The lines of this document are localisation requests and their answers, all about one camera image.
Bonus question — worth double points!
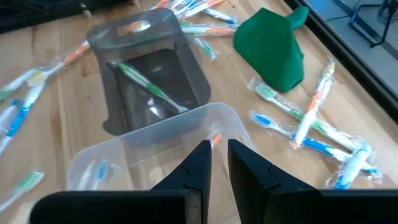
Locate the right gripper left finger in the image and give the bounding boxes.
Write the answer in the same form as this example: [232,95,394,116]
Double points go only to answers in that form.
[29,139,213,224]

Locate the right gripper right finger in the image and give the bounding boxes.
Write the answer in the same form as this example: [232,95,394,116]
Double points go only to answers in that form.
[228,139,398,224]

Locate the orange toothbrush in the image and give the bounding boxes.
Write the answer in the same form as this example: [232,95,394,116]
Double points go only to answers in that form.
[180,24,237,35]
[152,0,170,10]
[208,123,223,150]
[26,39,91,88]
[290,60,336,150]

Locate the wrapped toothbrushes behind bin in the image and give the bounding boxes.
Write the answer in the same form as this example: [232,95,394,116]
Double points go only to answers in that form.
[178,0,226,19]

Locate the clear plastic bin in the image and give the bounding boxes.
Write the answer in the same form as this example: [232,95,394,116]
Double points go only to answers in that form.
[65,101,259,191]

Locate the green cloth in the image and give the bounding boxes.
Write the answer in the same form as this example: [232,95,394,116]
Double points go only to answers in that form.
[233,5,310,93]

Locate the dark grey plastic bin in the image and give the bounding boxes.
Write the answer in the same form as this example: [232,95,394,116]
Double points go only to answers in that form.
[86,7,212,137]

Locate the black floor fan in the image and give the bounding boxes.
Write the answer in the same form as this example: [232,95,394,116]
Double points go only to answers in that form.
[348,0,398,48]

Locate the black table frame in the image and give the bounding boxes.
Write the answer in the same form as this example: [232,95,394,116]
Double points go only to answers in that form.
[284,0,398,122]

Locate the black fan cable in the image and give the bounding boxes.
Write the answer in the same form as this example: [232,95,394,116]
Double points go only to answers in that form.
[325,12,354,23]

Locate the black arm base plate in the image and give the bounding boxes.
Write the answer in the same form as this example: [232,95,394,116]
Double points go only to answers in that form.
[0,0,134,34]

